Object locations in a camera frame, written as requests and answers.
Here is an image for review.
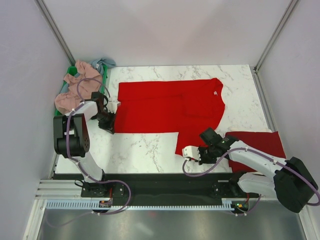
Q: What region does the bright red t shirt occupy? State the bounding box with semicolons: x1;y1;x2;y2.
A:
114;78;225;155

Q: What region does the aluminium corner post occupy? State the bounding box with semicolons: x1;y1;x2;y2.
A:
253;0;300;75
34;0;76;66

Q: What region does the right aluminium corner post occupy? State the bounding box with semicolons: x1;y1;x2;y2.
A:
253;0;300;75

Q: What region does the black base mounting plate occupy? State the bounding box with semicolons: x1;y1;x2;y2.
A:
79;173;258;208

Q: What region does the pink t shirt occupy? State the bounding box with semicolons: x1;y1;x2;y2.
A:
54;60;103;115

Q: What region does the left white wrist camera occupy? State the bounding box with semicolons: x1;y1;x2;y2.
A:
106;101;121;114

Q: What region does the green plastic bin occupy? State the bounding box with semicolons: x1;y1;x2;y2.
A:
54;64;108;116

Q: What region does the left aluminium corner post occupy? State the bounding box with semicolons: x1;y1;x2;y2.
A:
34;0;76;66

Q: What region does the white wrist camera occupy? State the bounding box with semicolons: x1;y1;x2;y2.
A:
182;145;201;161
106;101;121;114

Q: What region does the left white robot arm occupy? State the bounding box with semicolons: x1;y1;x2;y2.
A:
53;92;118;197

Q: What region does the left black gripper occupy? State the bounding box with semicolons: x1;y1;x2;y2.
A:
92;110;117;135

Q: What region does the white slotted cable duct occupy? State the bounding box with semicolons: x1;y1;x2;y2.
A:
45;199;234;211

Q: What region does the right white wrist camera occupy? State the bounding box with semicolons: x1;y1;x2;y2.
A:
182;145;201;161

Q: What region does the folded dark red t shirt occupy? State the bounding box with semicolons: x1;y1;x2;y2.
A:
225;131;287;159

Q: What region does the aluminium frame rail front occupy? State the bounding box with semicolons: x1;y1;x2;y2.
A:
34;178;309;200

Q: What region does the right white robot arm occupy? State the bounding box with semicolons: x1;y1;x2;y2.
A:
198;128;320;213

